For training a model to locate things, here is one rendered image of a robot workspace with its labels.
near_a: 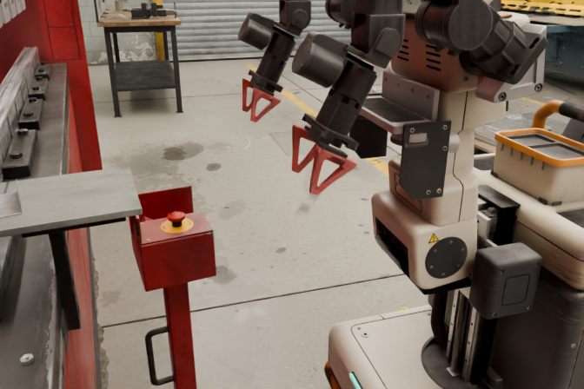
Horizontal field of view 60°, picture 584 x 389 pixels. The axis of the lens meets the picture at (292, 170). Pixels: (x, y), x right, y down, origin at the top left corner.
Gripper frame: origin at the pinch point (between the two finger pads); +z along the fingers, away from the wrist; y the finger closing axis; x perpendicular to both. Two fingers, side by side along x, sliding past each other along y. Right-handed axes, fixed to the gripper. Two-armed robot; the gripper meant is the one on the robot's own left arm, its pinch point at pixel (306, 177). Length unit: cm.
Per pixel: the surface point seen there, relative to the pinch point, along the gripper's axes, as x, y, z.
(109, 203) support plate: -27.0, 2.2, 13.3
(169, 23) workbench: 10, -432, 8
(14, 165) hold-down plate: -43, -47, 32
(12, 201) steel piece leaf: -39.0, -1.9, 19.2
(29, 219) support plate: -36.0, 4.4, 17.9
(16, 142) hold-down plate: -46, -65, 34
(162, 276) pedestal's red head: -7.6, -25.9, 38.1
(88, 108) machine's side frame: -31, -217, 58
